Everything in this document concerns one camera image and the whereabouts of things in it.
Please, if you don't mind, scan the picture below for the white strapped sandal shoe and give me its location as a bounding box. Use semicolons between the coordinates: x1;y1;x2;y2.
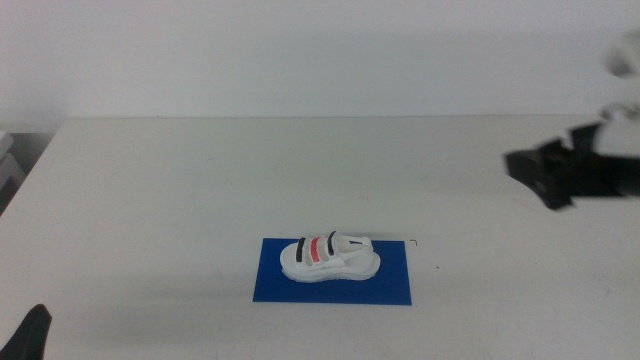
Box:
279;230;382;284

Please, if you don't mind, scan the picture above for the blue rectangular mat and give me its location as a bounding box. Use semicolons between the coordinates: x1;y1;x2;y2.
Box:
252;237;413;307

